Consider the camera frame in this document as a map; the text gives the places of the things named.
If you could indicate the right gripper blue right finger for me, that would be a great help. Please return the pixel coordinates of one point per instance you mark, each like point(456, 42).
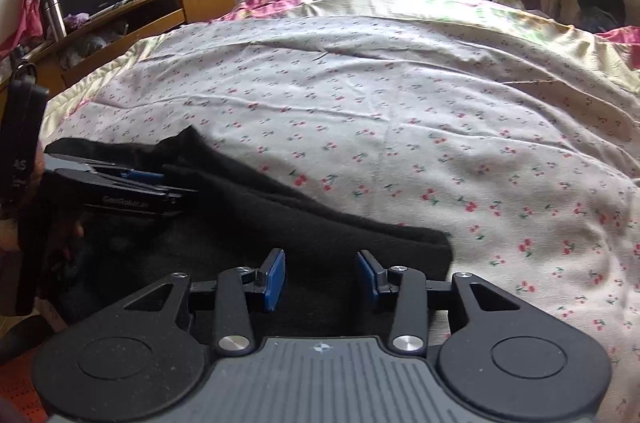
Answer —
point(372, 277)

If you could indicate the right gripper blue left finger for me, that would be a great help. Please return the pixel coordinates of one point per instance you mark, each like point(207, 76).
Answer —
point(270, 279)

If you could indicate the black pants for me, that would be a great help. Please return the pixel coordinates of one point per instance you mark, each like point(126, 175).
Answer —
point(81, 258)

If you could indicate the cherry print bed sheet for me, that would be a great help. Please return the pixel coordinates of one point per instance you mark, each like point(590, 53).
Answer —
point(516, 135)

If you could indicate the steel thermos bottle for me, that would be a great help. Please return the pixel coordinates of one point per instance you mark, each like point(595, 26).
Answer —
point(53, 12)

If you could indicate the wooden bedside cabinet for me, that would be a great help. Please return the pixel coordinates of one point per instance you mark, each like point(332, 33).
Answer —
point(93, 41)

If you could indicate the black bag by curtain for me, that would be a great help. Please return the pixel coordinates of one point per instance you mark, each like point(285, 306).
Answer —
point(600, 16)

